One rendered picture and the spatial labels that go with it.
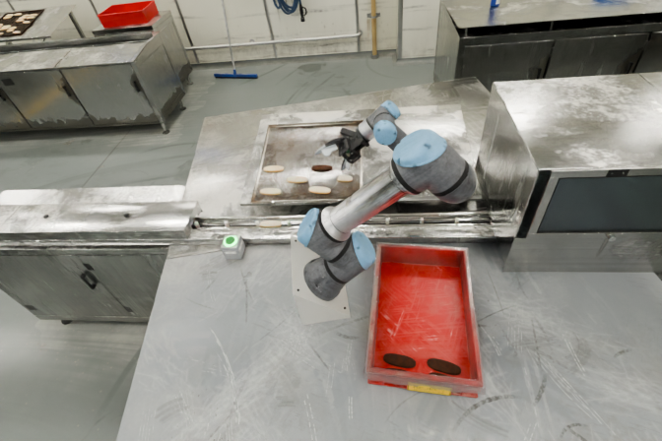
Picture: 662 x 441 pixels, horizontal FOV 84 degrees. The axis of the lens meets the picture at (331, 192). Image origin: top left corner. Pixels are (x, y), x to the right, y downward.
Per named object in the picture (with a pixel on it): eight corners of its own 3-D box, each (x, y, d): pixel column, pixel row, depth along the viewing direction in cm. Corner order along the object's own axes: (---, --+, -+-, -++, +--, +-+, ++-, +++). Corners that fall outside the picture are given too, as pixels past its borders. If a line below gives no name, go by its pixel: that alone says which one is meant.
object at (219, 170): (224, 345, 212) (165, 259, 156) (238, 205, 297) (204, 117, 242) (532, 296, 214) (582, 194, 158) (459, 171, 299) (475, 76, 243)
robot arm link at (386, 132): (409, 142, 124) (406, 127, 132) (385, 121, 120) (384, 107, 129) (391, 157, 127) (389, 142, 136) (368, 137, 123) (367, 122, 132)
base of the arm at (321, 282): (340, 305, 127) (360, 291, 122) (306, 295, 118) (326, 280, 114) (332, 268, 137) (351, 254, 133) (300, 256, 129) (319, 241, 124)
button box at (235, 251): (226, 265, 155) (218, 248, 147) (231, 249, 161) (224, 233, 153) (244, 265, 154) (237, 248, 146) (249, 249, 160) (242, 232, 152)
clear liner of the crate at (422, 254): (364, 387, 110) (362, 374, 104) (375, 256, 145) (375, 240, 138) (482, 403, 104) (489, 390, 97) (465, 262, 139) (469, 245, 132)
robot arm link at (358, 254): (353, 288, 121) (382, 267, 114) (321, 268, 116) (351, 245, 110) (352, 262, 130) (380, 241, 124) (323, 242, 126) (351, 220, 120)
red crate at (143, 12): (102, 28, 397) (96, 15, 388) (116, 17, 423) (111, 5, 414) (148, 23, 393) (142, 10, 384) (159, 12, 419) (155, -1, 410)
